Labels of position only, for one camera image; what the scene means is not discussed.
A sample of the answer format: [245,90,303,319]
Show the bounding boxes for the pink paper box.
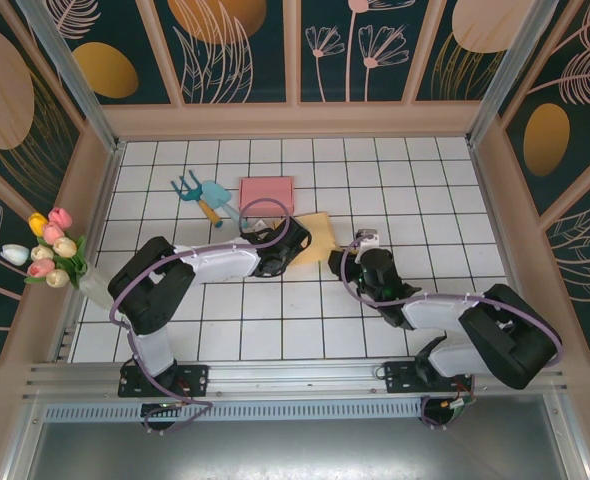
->
[238,175,296,217]

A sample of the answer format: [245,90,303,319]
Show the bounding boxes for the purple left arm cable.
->
[109,197,292,437]

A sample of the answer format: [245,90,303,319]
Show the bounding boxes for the white artificial tulip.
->
[0,243,29,266]

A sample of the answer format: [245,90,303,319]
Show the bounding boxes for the grey slotted cable duct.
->
[42,402,426,422]

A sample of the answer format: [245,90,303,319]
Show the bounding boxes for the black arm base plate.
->
[118,362,210,399]
[383,359,476,396]

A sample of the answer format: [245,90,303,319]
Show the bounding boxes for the multicolour wire bundle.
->
[442,382,477,416]

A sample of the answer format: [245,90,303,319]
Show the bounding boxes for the green tulip leaves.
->
[62,235,90,291]

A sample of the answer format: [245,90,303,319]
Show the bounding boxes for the teal toy rake orange handle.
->
[171,170,225,230]

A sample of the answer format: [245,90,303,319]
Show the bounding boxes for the white ribbed vase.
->
[77,262,119,307]

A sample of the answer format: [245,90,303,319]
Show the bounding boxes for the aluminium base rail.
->
[22,354,569,404]

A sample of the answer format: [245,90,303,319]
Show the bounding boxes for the aluminium frame post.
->
[17,0,126,151]
[467,0,559,146]

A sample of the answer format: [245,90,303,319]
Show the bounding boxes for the aluminium side rail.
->
[49,142,126,361]

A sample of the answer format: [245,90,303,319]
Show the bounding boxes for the yellow paper box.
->
[274,211,337,269]

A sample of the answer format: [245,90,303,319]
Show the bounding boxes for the light blue toy shovel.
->
[202,180,251,231]

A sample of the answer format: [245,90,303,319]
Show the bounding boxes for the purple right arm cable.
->
[338,237,566,431]

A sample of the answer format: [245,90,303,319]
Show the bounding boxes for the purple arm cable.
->
[338,237,566,431]
[109,197,292,437]

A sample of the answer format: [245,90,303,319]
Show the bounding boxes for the grey metal sheet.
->
[24,419,590,480]

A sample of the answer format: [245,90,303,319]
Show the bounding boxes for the red black wire bundle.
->
[174,377,196,406]

